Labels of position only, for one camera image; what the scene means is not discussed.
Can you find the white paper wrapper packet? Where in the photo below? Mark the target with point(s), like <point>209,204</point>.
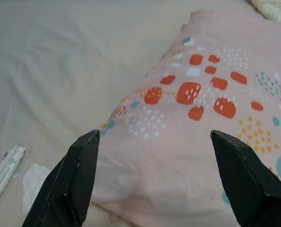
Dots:
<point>3,175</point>

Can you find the pink patterned pillow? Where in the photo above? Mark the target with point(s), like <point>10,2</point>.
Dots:
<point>178,153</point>

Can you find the cream cartoon print blanket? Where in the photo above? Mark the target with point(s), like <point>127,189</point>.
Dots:
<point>277,9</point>

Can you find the bed with beige sheet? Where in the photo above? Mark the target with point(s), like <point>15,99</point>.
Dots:
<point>60,71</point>

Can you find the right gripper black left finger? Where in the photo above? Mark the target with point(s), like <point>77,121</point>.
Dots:
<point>69,189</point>

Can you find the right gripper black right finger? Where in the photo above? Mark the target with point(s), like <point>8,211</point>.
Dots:
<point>249,189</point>

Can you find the white tissue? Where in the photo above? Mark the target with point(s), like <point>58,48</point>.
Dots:
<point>34,182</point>

